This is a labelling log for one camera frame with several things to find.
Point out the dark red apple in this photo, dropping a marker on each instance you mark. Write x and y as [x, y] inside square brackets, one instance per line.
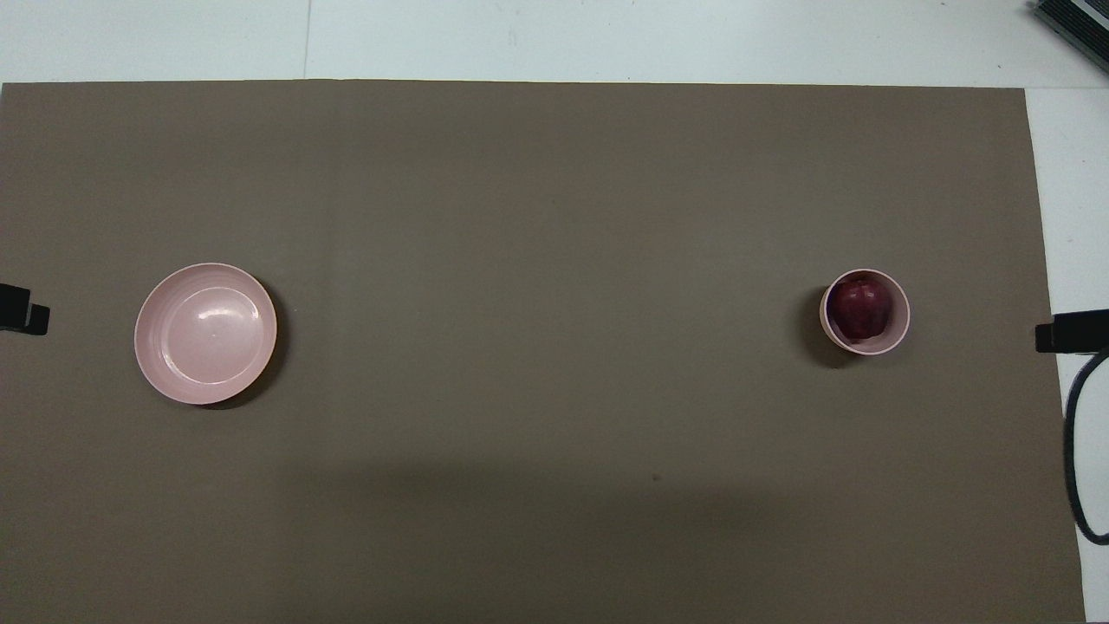
[859, 308]

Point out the pink bowl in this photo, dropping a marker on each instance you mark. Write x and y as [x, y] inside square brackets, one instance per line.
[901, 321]

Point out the pink plate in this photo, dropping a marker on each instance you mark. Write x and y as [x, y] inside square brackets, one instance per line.
[205, 334]

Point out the dark grey ribbed box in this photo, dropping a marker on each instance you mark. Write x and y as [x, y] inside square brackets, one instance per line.
[1079, 26]

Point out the brown table mat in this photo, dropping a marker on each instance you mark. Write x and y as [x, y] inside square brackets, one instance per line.
[520, 260]

